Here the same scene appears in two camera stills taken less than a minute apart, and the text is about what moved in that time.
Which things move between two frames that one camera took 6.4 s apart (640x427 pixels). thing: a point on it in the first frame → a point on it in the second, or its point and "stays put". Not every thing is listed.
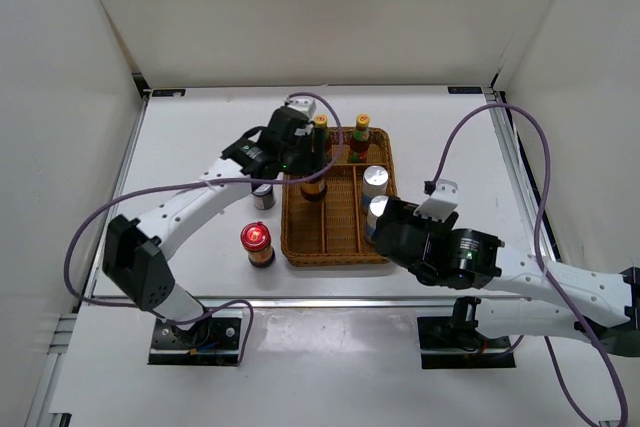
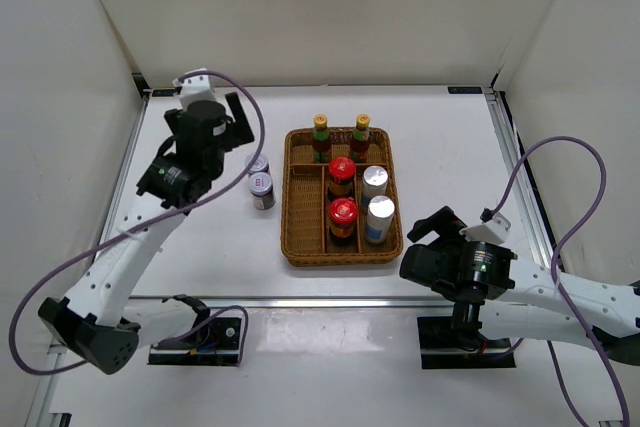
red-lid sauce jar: x=255 y=238 → x=343 y=212
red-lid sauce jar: x=313 y=191 → x=341 y=176
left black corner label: x=168 y=92 stays put
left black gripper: x=307 y=162 → x=240 y=132
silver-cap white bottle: x=375 y=208 stays put
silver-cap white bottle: x=374 y=184 stays put
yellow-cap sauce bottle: x=322 y=141 stays put
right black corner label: x=465 y=90 stays put
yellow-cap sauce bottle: x=360 y=141 stays put
